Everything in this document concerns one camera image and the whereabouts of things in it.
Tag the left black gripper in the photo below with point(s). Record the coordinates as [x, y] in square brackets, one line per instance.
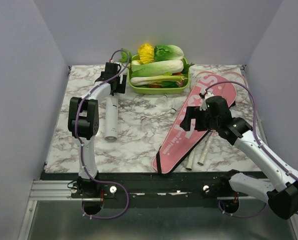
[122, 84]

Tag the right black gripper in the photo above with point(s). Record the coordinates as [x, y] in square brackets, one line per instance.
[190, 119]

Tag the white shuttlecock tube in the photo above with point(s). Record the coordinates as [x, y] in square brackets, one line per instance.
[111, 118]

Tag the white shuttlecock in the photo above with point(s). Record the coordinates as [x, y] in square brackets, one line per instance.
[174, 106]
[162, 99]

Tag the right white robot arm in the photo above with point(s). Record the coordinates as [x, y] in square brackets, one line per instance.
[281, 192]

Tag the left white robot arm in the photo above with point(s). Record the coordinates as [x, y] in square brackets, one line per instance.
[83, 123]

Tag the green vegetable basket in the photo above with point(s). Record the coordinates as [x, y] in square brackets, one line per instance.
[171, 87]

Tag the white green celery stalk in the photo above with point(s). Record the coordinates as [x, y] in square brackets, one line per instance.
[139, 81]

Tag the pink racket bag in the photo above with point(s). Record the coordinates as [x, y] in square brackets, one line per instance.
[179, 143]

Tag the yellow leafy vegetable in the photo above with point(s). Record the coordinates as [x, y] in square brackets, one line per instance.
[146, 53]

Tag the white green napa cabbage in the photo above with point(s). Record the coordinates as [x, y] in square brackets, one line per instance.
[157, 68]

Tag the dark green lettuce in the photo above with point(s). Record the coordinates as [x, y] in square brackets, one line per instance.
[167, 52]

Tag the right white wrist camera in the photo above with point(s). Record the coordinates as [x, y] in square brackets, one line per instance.
[204, 97]

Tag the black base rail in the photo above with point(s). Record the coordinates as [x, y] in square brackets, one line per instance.
[148, 190]

